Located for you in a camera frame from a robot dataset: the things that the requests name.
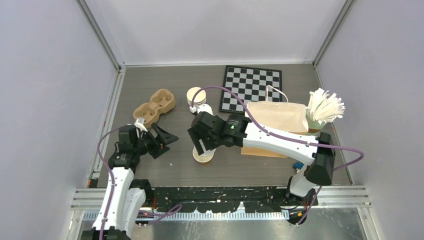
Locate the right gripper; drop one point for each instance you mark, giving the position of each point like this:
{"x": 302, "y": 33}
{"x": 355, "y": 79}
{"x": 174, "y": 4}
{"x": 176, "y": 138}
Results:
{"x": 208, "y": 145}

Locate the brown paper bag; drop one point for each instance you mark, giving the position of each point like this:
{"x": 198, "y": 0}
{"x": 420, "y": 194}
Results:
{"x": 285, "y": 116}

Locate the green cup of paper sticks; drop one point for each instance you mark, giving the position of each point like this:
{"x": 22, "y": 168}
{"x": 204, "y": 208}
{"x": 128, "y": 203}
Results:
{"x": 323, "y": 108}

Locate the brown pulp cup carrier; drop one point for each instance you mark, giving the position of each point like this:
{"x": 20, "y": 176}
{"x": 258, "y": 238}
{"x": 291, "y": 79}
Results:
{"x": 161, "y": 102}

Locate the stack of paper cups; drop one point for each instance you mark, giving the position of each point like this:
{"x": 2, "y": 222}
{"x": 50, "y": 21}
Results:
{"x": 195, "y": 98}

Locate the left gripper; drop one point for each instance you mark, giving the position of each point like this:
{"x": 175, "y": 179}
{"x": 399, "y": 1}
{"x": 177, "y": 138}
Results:
{"x": 158, "y": 149}

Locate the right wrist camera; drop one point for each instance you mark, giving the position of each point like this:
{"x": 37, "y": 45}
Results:
{"x": 200, "y": 109}

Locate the white plastic cup lid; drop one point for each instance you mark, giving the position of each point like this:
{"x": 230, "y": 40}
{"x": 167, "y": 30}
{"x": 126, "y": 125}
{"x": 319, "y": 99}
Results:
{"x": 203, "y": 154}

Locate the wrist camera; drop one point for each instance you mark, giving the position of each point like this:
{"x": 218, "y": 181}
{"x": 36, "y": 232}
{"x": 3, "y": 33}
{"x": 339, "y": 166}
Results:
{"x": 200, "y": 109}
{"x": 139, "y": 123}

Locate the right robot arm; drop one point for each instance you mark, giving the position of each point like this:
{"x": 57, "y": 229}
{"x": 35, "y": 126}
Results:
{"x": 312, "y": 151}

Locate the black white checkerboard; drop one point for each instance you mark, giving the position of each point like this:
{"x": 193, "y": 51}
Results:
{"x": 252, "y": 84}

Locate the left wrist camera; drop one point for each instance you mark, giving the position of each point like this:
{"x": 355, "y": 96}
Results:
{"x": 139, "y": 123}

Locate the blue toy block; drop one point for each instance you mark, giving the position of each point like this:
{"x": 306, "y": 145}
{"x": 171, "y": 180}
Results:
{"x": 298, "y": 166}

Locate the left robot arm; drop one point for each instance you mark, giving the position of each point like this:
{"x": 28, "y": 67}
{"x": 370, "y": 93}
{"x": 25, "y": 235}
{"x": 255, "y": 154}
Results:
{"x": 125, "y": 195}

